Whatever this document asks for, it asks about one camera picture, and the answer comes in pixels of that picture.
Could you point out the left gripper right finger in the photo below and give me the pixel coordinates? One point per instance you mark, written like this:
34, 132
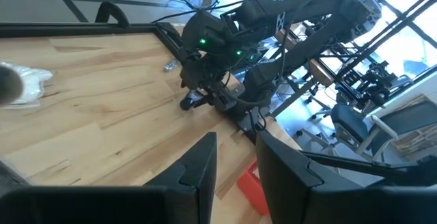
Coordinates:
286, 172

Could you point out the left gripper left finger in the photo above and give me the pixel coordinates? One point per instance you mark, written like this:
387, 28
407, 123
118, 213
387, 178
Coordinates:
194, 169

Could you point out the dark blue toiletry tube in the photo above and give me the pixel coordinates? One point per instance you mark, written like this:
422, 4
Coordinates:
187, 104

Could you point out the white cotton pads packet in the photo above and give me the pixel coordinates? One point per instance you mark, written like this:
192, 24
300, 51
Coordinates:
32, 80

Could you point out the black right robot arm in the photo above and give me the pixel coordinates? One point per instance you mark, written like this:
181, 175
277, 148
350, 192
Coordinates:
307, 9

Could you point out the red plastic basket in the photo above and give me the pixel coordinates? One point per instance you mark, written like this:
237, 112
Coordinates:
252, 190

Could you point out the silver nail clipper in plastic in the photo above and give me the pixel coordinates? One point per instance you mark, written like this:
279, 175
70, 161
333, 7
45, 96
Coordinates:
170, 66

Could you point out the dark office chair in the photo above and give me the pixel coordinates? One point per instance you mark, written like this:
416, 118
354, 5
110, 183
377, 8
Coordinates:
351, 125

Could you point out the background wooden table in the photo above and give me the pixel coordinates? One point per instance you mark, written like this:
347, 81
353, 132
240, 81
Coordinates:
321, 73

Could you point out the background robot rig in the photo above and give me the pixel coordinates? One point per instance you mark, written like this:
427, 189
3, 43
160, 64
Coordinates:
372, 84

